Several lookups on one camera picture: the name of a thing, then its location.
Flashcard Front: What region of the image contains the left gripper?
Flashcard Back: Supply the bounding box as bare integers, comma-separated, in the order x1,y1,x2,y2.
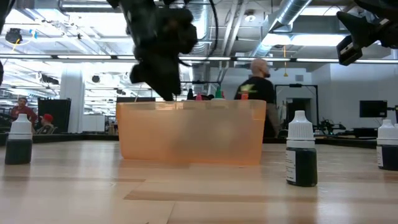
129,9,198,101

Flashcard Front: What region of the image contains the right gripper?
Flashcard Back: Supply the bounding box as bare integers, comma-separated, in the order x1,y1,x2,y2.
336,11,398,49

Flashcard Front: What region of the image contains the orange translucent plastic bin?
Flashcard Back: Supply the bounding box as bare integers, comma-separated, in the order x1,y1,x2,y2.
116,99,267,166

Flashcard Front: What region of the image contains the black monitor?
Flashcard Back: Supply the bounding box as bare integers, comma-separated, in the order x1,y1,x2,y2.
359,100,388,118

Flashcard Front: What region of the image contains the yellow hanging pendant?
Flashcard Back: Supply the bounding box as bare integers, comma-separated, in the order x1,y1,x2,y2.
282,45,289,78

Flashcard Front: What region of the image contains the person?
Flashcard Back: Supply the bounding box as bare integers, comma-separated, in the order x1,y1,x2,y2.
233,58,282,139
11,96,39,124
35,113,58,135

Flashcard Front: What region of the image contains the black cabinet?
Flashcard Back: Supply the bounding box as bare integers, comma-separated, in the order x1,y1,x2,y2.
37,98,72,134

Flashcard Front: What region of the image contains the black metal frame stand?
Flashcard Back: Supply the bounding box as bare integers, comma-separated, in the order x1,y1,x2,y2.
181,80,222,100
274,83,320,127

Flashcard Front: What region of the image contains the silver spiral ceiling duct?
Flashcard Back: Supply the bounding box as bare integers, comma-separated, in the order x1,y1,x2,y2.
248,0,313,58

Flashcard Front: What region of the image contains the silver ribbed ceiling duct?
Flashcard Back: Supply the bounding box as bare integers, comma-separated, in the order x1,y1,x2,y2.
192,0,215,83

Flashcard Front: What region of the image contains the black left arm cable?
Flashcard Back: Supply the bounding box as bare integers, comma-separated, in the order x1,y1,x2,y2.
178,0,218,68

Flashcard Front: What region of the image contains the black aluminium table frame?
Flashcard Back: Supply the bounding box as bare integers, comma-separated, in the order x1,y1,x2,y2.
0,133,379,149

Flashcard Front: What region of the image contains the black ceiling device yellow cable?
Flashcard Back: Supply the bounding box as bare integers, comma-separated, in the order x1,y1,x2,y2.
5,27,23,44

